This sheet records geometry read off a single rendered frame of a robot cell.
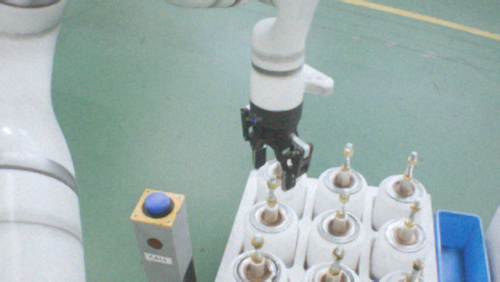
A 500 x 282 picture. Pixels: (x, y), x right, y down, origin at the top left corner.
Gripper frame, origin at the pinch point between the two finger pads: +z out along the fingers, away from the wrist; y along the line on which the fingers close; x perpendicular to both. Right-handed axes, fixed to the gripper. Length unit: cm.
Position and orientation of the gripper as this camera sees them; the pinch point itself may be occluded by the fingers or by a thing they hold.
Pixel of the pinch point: (273, 171)
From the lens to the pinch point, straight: 74.6
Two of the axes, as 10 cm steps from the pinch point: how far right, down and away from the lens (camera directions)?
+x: 7.8, -3.8, 4.9
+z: 0.0, 7.9, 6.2
